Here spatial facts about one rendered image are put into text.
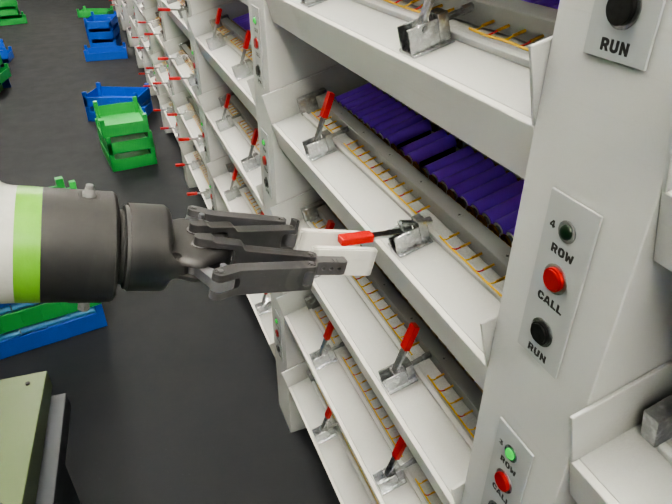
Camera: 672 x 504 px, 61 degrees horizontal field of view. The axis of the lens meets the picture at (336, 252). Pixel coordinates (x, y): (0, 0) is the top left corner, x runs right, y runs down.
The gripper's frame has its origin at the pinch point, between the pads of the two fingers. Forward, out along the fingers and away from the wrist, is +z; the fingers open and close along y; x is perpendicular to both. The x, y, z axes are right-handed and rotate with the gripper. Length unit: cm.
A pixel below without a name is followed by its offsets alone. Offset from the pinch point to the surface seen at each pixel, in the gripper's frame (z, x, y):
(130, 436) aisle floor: -9, -82, -56
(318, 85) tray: 12.6, 7.3, -42.3
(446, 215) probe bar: 11.2, 5.1, 0.7
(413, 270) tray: 6.9, 0.3, 3.9
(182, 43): 15, -14, -181
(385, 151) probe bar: 11.9, 6.0, -15.6
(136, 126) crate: 6, -58, -213
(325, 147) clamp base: 8.4, 2.4, -25.7
